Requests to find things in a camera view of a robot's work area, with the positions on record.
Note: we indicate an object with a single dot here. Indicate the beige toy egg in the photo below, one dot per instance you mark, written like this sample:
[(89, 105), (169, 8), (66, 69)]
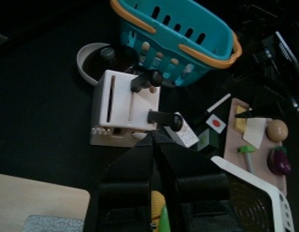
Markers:
[(276, 130)]

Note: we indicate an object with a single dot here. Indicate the white card with red dot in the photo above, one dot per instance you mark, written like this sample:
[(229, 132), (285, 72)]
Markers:
[(214, 123)]

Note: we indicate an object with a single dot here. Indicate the white toy slice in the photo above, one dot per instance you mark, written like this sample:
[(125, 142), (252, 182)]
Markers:
[(254, 131)]

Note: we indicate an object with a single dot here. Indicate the yellow toy corn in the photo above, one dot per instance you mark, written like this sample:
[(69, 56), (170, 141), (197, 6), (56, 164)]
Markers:
[(157, 205)]

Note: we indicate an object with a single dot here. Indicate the green and black cube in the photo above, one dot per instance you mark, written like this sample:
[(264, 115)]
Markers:
[(206, 140)]

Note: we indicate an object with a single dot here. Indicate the purple toy eggplant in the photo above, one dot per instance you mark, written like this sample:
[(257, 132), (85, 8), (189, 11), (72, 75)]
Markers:
[(278, 161)]

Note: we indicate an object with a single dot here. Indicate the pink cutting board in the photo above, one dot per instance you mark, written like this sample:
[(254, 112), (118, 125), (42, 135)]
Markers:
[(236, 142)]

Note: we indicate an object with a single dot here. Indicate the white bowl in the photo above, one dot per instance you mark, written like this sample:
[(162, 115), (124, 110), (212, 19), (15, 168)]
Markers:
[(84, 62)]

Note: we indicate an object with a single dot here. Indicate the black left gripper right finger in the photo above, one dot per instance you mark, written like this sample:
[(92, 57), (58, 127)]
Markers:
[(190, 178)]

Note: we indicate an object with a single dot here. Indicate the light wooden board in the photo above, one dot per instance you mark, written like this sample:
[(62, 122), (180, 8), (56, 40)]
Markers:
[(33, 196)]

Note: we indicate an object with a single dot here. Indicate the small white printed box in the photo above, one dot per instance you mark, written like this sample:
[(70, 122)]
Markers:
[(185, 134)]

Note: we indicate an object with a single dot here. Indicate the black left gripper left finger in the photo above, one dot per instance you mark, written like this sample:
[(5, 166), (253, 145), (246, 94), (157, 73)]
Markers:
[(126, 181)]

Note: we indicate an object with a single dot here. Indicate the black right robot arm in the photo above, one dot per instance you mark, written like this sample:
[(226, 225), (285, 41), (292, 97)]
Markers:
[(276, 66)]

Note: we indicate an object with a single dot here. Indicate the yellow toy cheese slice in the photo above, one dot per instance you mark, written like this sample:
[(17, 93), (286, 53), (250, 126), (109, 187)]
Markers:
[(240, 122)]

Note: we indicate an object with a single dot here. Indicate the white blade toy knife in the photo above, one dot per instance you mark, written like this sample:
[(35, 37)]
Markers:
[(218, 103)]

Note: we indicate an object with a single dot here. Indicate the black lid with gray knob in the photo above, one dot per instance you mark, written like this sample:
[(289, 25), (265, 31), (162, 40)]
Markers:
[(108, 56)]

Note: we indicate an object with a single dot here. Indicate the white tray with black grill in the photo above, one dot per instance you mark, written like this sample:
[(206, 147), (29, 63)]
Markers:
[(260, 184)]

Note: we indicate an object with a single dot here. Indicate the gray patterned cloth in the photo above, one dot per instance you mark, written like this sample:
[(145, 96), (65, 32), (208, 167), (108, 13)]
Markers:
[(53, 224)]

